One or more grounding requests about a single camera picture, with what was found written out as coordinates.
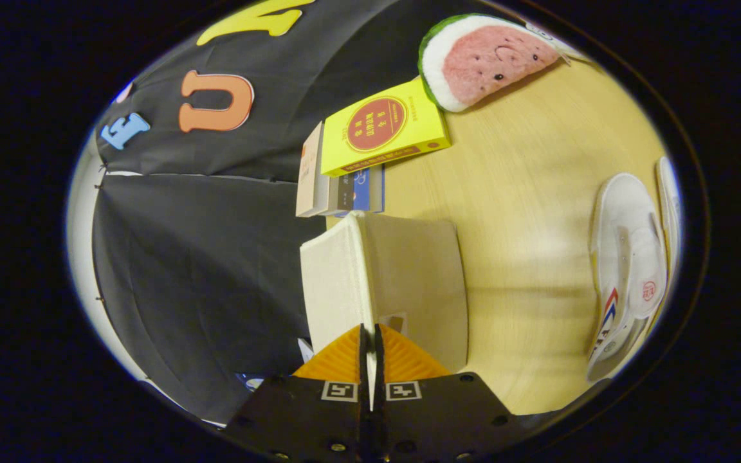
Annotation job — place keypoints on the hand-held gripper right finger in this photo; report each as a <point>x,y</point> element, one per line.
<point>441,418</point>

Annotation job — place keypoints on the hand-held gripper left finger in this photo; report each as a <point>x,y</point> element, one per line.
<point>306,418</point>

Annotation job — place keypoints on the beige storage box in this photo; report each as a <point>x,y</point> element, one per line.
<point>409,276</point>

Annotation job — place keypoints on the white canvas shoe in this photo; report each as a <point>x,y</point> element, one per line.
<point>671,212</point>
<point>628,257</point>

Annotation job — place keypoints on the small lit screen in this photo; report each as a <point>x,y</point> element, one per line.
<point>249,382</point>

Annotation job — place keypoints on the yellow book with red circle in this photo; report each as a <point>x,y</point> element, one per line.
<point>383,128</point>

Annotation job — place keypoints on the watermelon slice plush toy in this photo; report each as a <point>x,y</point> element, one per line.
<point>486,61</point>

